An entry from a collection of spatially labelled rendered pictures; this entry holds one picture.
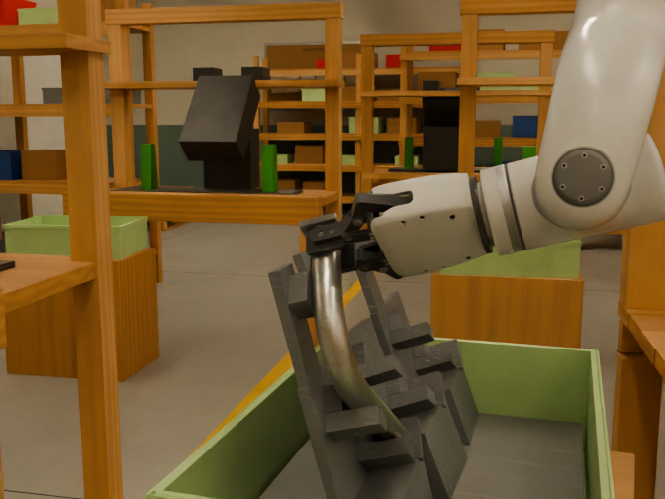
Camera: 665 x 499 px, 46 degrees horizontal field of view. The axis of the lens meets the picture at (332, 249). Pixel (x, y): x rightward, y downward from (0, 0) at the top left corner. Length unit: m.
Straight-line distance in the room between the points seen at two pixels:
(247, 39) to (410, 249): 11.50
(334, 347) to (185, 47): 11.88
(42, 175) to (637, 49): 6.05
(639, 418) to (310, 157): 9.55
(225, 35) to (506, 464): 11.45
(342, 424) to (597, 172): 0.34
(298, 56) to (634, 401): 10.34
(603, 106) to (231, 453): 0.54
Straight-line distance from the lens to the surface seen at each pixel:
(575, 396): 1.28
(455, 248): 0.77
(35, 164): 6.58
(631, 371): 1.97
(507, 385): 1.28
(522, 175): 0.74
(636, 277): 1.91
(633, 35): 0.73
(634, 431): 2.02
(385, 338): 1.10
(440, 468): 1.01
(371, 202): 0.74
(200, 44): 12.47
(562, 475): 1.11
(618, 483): 1.25
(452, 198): 0.73
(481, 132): 8.51
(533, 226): 0.73
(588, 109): 0.67
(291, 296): 0.77
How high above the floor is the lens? 1.30
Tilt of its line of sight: 9 degrees down
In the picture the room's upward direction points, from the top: straight up
